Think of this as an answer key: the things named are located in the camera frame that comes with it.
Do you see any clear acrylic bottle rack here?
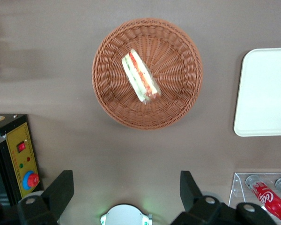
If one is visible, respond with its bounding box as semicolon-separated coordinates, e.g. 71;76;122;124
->
228;172;281;225

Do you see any white plastic tray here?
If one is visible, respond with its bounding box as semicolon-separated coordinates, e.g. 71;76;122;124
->
233;47;281;137

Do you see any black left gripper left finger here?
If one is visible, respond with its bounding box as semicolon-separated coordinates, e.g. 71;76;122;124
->
0;170;74;225

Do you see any plastic-wrapped triangle sandwich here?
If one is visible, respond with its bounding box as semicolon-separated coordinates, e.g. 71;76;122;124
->
121;48;162;104

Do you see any round brown wicker basket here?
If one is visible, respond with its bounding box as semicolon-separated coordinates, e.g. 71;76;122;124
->
91;18;204;130

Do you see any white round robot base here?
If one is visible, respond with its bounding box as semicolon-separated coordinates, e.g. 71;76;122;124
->
100;203;153;225

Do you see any black control box yellow panel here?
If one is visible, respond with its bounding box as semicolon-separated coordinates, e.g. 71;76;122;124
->
0;113;44;207

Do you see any red emergency stop button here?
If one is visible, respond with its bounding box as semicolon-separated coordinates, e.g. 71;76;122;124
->
22;170;40;190

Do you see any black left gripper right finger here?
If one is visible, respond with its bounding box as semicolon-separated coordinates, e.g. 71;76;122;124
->
170;170;278;225

